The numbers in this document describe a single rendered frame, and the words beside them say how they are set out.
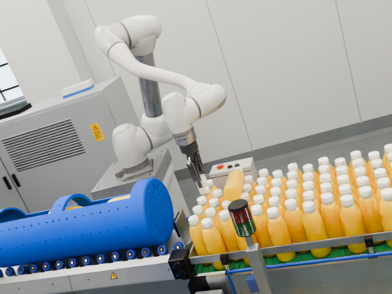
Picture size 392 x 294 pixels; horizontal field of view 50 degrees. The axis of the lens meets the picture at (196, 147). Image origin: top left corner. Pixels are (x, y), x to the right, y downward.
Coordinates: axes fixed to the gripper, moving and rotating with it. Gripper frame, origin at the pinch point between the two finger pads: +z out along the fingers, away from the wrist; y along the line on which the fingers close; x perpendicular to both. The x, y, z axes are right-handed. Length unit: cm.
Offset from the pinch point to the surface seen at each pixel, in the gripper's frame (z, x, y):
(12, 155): -3, -196, -116
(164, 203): 3.8, -18.6, 3.8
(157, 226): 6.9, -18.6, 16.3
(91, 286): 28, -58, 23
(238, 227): -7, 25, 48
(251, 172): 6.1, 18.3, -14.8
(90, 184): 39, -143, -122
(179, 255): 12.5, -6.8, 30.3
